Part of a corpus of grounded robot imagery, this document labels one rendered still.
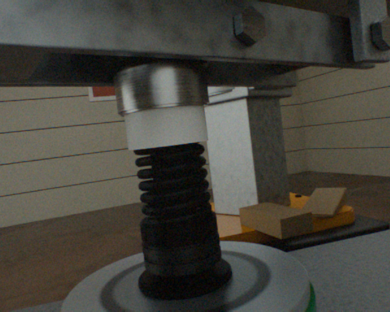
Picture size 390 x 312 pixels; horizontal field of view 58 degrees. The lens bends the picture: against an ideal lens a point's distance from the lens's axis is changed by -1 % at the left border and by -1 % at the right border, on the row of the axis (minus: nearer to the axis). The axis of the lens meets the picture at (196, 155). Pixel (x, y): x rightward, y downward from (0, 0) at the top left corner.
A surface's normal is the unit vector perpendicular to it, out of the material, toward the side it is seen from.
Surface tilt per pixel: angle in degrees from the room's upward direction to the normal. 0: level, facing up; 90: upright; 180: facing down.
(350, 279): 0
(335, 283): 0
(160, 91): 90
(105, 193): 90
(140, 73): 90
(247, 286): 0
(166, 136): 90
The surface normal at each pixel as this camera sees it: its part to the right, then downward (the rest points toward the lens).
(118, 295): -0.12, -0.99
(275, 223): -0.91, 0.13
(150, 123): -0.30, 0.09
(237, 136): -0.70, 0.12
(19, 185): 0.37, 0.00
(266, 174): 0.70, -0.05
